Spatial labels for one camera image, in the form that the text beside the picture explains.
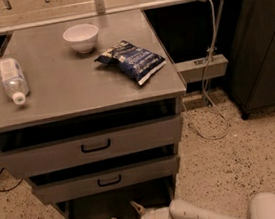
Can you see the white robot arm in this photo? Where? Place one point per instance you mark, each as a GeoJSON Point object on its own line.
{"type": "Point", "coordinates": [262, 206]}

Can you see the clear plastic water bottle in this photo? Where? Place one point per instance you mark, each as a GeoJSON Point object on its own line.
{"type": "Point", "coordinates": [14, 81]}

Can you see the blue chip bag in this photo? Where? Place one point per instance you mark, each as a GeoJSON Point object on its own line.
{"type": "Point", "coordinates": [136, 62]}

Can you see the grey drawer cabinet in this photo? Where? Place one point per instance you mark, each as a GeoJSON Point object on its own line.
{"type": "Point", "coordinates": [64, 84]}

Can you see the dark cabinet on right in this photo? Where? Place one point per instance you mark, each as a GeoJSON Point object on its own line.
{"type": "Point", "coordinates": [251, 70]}

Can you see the grey bottom drawer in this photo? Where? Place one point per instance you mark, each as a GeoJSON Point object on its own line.
{"type": "Point", "coordinates": [117, 203]}

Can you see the grey top drawer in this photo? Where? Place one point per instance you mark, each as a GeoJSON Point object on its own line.
{"type": "Point", "coordinates": [77, 141]}

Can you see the grey middle drawer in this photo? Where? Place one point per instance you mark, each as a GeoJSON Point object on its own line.
{"type": "Point", "coordinates": [106, 175]}

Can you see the grey drawer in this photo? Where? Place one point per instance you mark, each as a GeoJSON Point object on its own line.
{"type": "Point", "coordinates": [117, 203]}
{"type": "Point", "coordinates": [106, 175]}
{"type": "Point", "coordinates": [77, 141]}

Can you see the white ceramic bowl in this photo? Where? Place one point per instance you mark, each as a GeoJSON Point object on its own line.
{"type": "Point", "coordinates": [82, 37]}

